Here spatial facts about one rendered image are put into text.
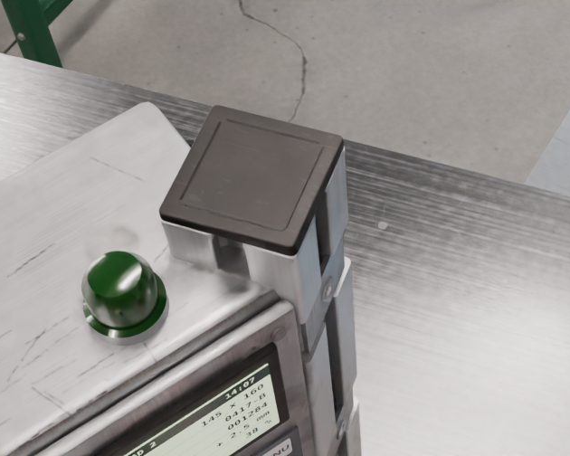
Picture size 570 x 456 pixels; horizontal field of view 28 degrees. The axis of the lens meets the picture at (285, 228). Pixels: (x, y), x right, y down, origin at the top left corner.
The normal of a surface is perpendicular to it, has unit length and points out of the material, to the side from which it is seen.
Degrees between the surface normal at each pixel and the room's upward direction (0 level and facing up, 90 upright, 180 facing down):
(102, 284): 14
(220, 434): 90
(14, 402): 0
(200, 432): 90
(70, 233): 0
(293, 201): 0
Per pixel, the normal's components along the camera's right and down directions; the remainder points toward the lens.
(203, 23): -0.07, -0.55
